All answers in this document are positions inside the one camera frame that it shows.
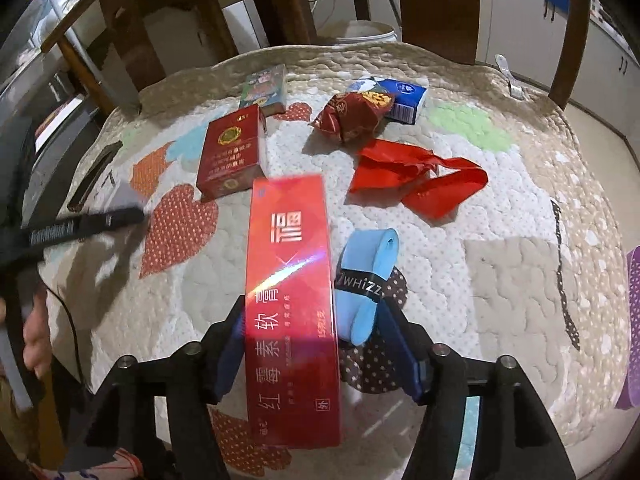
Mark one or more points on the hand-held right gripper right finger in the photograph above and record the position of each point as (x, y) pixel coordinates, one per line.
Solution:
(400, 355)

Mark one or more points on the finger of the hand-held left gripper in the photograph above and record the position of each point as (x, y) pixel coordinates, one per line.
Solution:
(75, 226)

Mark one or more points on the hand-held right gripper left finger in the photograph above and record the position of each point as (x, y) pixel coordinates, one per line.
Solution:
(232, 355)

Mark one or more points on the long red carton box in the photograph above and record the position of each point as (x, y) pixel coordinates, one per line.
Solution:
(290, 285)

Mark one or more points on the purple perforated plastic basket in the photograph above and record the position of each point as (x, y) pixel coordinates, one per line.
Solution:
(631, 310)

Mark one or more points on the blue white box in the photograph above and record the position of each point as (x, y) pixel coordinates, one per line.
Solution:
(405, 102)

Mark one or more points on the person's left hand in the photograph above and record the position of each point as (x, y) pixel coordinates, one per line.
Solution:
(37, 340)

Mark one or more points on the blue grip tape roll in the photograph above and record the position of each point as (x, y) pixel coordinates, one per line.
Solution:
(365, 265)

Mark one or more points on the dark red cigarette box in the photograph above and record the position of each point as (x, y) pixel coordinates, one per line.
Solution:
(230, 155)

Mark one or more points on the person's patterned clothing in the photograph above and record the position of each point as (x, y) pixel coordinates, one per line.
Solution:
(100, 467)

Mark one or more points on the red plastic bag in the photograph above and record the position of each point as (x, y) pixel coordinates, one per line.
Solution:
(390, 165)

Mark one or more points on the small colourful card box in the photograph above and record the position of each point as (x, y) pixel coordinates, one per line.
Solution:
(265, 85)

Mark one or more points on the crumpled red snack wrapper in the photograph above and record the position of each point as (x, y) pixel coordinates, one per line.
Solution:
(350, 117)

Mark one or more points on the wooden chair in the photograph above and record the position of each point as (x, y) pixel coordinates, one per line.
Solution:
(435, 10)
(210, 5)

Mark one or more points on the clear tablecloth clip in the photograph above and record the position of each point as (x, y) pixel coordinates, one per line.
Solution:
(510, 80)

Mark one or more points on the white plastic bucket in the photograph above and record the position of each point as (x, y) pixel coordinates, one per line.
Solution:
(360, 32)

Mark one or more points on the grey kitchen cabinets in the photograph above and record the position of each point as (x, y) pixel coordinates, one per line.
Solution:
(520, 35)

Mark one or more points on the blue hanging cloth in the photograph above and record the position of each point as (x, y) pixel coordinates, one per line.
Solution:
(557, 0)

